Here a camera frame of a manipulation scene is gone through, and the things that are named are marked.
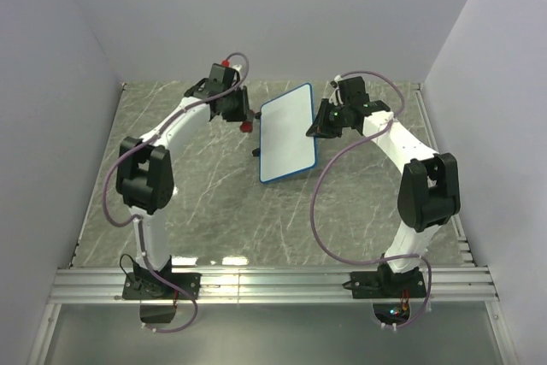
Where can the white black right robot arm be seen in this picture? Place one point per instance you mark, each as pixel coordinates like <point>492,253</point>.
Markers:
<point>429,191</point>

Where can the red whiteboard eraser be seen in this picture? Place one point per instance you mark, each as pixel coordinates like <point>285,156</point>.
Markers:
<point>246,127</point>

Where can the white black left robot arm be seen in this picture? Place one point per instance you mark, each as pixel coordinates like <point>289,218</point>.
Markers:
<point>145,176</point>

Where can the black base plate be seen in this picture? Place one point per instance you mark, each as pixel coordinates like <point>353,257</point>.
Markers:
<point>384,284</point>
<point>140,288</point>

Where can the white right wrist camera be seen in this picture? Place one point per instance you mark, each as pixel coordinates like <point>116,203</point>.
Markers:
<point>336,94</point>

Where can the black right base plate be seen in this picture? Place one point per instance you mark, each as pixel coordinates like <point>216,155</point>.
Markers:
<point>384,284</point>

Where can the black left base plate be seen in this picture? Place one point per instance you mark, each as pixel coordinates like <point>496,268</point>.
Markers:
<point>140,288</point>

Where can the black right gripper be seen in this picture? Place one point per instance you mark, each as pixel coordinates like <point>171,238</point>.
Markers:
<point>320,128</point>

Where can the blue framed small whiteboard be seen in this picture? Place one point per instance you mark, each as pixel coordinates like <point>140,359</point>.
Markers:
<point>285,149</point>

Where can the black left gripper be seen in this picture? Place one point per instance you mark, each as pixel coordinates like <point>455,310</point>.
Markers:
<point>244,114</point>

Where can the aluminium mounting rail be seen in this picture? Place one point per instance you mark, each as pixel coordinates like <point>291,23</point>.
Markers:
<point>246,285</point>

